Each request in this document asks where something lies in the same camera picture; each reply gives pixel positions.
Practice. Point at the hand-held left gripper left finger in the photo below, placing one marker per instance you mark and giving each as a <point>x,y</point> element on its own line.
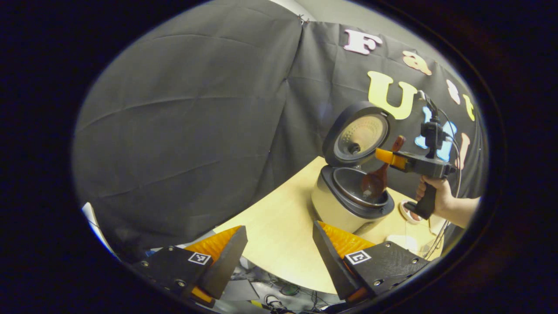
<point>226,264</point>

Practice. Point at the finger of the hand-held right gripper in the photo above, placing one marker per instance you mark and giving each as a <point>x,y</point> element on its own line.
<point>388,157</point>

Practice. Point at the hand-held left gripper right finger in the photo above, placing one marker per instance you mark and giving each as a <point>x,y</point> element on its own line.
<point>331,261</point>

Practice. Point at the silver black rice cooker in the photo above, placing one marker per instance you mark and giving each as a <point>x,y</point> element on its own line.
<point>335,209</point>

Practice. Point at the white round plate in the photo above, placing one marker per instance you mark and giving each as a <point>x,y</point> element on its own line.
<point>407,211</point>

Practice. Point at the brown wooden spoon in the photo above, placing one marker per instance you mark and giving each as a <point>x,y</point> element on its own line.
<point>375,181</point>

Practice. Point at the clear glass tray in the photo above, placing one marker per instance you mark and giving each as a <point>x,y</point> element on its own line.
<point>414,242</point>

